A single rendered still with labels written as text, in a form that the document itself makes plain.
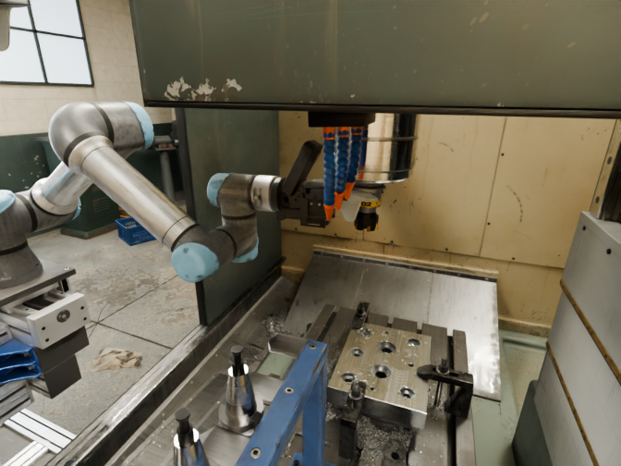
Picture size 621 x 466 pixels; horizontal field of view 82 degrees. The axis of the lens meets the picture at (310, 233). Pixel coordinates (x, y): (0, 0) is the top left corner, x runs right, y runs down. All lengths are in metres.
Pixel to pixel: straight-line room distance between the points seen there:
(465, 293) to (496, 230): 0.31
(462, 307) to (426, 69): 1.48
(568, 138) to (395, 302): 0.95
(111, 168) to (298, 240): 1.30
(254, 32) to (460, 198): 1.44
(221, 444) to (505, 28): 0.54
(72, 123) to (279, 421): 0.67
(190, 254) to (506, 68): 0.54
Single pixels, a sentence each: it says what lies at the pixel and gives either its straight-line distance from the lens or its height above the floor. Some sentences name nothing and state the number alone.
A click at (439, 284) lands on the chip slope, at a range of 1.80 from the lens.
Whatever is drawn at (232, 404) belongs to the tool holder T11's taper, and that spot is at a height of 1.25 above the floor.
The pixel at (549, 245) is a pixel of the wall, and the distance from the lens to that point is 1.83.
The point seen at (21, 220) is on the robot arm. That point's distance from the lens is 1.22.
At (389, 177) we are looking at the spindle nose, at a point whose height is 1.52.
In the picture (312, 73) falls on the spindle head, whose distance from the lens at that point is 0.36.
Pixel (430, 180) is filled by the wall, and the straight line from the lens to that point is 1.70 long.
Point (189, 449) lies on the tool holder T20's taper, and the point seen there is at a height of 1.29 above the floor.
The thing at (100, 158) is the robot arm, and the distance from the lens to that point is 0.81.
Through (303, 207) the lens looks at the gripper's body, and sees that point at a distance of 0.70.
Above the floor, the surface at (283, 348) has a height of 1.22.
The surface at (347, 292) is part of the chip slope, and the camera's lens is 1.74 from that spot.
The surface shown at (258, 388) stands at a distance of 0.61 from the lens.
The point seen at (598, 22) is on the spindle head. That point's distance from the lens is 0.35.
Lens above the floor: 1.64
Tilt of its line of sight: 21 degrees down
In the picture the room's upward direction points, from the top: 1 degrees clockwise
